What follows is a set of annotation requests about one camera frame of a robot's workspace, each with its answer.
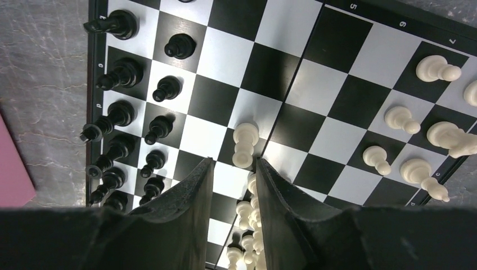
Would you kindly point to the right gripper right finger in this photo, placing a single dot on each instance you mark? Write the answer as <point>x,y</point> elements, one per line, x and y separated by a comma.
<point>300,232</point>

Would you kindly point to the black chess pawn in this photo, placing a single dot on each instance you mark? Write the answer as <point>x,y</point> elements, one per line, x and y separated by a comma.
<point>180,46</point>

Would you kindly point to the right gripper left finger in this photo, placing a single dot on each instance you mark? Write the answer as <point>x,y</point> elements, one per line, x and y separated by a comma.
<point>169,232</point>

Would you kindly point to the white chess piece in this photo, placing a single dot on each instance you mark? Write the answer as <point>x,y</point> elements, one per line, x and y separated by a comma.
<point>436,67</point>

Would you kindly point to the white chess rook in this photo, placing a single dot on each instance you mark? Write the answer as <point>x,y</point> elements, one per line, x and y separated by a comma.
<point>245,136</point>

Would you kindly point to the black and white chessboard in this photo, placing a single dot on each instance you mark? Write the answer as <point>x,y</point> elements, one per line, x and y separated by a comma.
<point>330,85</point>

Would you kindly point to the black chess knight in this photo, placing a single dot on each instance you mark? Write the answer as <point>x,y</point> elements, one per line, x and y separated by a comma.
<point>122,24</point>

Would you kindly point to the pink plastic bin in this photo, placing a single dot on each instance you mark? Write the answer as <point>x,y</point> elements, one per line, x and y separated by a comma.
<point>16,186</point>

